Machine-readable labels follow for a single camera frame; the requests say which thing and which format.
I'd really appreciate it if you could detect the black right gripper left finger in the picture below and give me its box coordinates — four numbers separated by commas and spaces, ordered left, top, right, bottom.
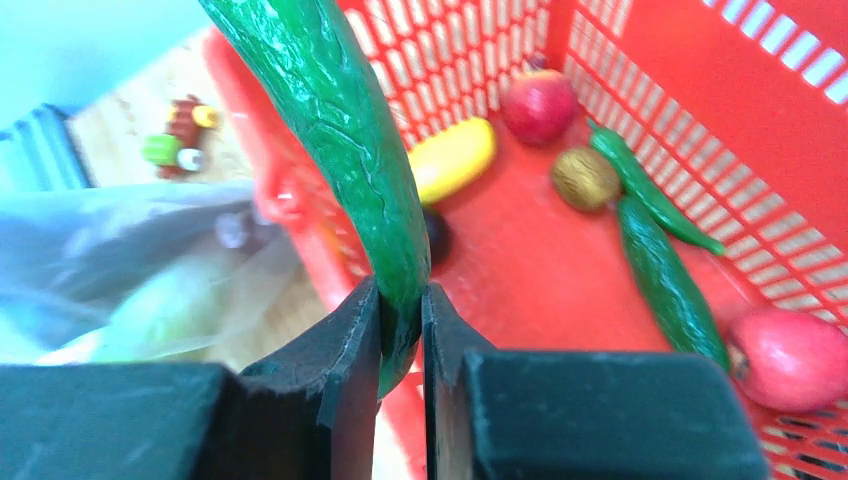
1, 279, 380, 479

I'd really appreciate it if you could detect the clear zip top bag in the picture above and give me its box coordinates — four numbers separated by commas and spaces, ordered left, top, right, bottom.
1, 182, 300, 365

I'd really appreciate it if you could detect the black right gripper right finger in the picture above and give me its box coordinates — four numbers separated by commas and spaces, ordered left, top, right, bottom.
421, 284, 770, 479

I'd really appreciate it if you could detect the green chili pepper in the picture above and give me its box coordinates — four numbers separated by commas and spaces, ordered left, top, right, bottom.
587, 118, 725, 256

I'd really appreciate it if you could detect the red yellow toy block left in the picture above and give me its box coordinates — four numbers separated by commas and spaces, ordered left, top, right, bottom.
141, 94, 220, 180

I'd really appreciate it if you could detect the red apple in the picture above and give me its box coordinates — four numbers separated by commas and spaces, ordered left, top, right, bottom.
501, 69, 580, 146
726, 308, 847, 413

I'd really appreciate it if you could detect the yellow lemon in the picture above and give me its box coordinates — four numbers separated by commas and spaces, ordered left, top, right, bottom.
408, 117, 497, 205

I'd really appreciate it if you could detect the green white napa cabbage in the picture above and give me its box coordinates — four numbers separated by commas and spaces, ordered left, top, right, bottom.
36, 252, 242, 365

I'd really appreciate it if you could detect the red plastic shopping basket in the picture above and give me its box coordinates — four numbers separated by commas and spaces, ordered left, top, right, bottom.
202, 1, 847, 479

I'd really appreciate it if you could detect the dark green cucumber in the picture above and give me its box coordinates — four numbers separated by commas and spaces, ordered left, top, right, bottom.
616, 196, 731, 371
203, 1, 431, 396

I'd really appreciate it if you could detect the brown yellow fruit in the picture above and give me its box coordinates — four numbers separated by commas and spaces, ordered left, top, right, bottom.
549, 147, 622, 213

